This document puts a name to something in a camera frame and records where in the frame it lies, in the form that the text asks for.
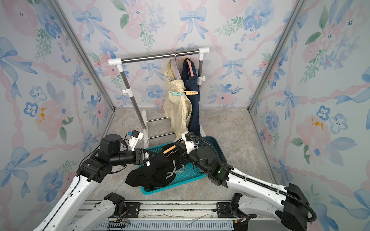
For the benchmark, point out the lilac clothes hanger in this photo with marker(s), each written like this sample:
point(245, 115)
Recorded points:
point(174, 67)

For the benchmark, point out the silver aluminium corner post left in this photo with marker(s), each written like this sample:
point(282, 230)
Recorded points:
point(76, 44)

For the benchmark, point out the white metal clothes rack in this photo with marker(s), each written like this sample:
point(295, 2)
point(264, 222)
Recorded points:
point(156, 91)

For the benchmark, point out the navy blue shorts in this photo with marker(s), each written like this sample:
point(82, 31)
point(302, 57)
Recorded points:
point(191, 84)

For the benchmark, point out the mint green clothespin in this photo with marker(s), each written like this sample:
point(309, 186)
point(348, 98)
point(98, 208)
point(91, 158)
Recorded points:
point(178, 94)

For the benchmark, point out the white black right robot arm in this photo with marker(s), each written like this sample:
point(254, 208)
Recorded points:
point(254, 197)

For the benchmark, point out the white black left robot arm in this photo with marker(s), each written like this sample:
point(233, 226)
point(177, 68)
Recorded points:
point(113, 151)

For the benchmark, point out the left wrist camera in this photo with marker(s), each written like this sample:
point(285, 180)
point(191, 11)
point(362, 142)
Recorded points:
point(135, 137)

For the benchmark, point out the dark teal plastic bin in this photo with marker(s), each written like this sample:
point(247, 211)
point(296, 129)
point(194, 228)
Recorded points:
point(216, 145)

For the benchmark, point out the beige shorts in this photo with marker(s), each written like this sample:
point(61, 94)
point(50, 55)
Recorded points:
point(177, 109)

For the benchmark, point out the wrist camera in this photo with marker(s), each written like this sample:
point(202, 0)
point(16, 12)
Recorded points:
point(191, 141)
point(135, 137)

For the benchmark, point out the pink clothes hanger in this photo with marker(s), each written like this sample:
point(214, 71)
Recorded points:
point(189, 65)

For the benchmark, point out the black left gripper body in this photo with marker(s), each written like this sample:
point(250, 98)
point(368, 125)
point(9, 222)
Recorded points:
point(139, 157)

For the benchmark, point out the orange clothes hanger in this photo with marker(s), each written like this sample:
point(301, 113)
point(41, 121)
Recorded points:
point(170, 150)

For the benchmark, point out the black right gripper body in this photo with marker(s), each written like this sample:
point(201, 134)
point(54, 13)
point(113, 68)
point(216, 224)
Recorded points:
point(183, 151)

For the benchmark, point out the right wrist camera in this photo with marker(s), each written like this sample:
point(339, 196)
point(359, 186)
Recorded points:
point(191, 141)

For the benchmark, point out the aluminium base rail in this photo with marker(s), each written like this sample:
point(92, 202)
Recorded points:
point(157, 214)

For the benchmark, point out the black shorts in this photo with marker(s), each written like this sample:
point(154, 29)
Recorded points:
point(159, 173)

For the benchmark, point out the orange clothespin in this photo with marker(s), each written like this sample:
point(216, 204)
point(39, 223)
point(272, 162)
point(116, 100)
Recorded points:
point(191, 92)

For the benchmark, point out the teal perforated plastic basket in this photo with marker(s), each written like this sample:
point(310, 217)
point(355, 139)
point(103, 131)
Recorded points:
point(189, 174)

